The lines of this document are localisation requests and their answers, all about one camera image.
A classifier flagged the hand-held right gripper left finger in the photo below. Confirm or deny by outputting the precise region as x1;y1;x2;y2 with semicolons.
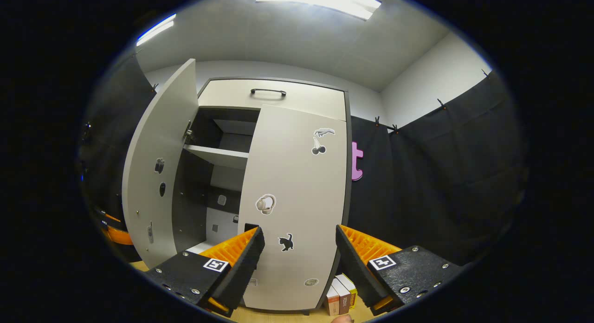
145;226;266;318

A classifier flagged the tan book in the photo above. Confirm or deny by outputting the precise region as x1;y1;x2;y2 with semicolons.
325;286;342;317

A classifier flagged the white shoe cabinet door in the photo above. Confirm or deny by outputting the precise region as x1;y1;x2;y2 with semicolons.
237;104;349;312
122;58;199;269

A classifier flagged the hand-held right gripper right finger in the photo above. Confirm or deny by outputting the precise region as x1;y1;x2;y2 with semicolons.
335;224;465;317

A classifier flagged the cream cabinet drawer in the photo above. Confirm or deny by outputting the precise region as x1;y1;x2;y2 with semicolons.
198;79;347;122

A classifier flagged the white shoe cabinet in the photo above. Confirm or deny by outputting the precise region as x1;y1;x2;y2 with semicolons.
172;76;352;314

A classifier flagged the yellow book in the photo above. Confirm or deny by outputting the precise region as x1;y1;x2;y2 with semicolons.
335;273;358;310

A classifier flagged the maroon book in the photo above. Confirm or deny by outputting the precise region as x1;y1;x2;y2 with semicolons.
330;278;352;315

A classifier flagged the rectangular ceiling light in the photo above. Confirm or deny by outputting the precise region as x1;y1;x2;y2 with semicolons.
255;0;382;21
136;14;177;47

